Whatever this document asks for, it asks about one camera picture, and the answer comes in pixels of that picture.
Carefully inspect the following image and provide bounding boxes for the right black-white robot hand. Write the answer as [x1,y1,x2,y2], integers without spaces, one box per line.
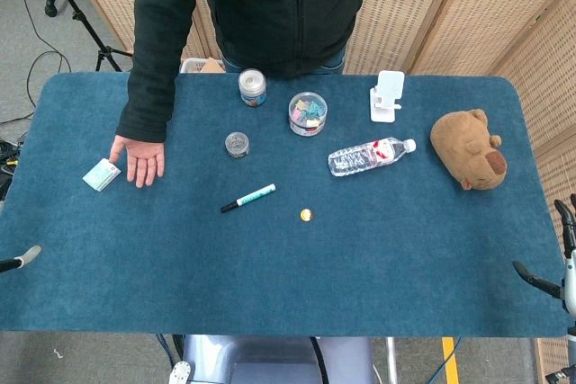
[512,193,576,318]

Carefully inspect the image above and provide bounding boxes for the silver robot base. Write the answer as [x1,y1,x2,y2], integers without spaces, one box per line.
[167,334,377,384]

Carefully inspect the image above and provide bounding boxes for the brown capybara plush toy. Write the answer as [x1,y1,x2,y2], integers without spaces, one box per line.
[429,108,509,192]

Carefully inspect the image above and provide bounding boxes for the blue felt table mat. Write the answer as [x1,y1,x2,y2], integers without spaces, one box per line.
[0,70,573,339]

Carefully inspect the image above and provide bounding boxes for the small light-blue card box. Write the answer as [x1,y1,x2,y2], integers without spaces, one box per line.
[81,157,123,193]

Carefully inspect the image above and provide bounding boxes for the person's right hand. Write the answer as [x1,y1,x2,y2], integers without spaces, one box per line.
[108,134,167,189]

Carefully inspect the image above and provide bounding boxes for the white phone stand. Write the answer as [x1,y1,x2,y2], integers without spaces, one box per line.
[369,69,406,124]

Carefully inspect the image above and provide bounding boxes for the clear jar of coloured clips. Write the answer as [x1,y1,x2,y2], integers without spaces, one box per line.
[287,91,329,138]

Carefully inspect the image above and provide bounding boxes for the marker pen with black cap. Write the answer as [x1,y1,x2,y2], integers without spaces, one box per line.
[220,183,277,214]

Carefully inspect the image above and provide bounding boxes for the small clear jar metal clips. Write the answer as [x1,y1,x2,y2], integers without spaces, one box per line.
[224,131,251,159]

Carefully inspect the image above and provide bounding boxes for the tangled black cables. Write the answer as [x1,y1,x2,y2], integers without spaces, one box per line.
[0,129,29,203]

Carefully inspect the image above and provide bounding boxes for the jar white lid blue label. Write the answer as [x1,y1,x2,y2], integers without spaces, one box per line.
[238,67,268,109]

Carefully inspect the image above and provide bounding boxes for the person torso in black jacket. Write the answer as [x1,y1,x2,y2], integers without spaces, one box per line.
[131,0,398,79]

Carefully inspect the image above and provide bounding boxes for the clear plastic water bottle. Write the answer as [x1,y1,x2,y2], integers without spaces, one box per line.
[327,135,418,178]

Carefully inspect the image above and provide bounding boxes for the left black-white robot hand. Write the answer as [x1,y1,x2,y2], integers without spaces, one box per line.
[0,244,43,274]

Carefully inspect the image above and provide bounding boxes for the white plastic basket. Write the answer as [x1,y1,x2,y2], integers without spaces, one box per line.
[179,57,226,75]

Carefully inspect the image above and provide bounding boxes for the person's right forearm black sleeve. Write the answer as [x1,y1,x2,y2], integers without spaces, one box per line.
[115,37,179,144]

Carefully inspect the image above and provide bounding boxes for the black tripod stand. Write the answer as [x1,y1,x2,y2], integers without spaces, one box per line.
[34,0,134,73]

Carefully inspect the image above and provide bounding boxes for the black floor cable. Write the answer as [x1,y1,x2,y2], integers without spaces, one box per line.
[0,0,73,126]

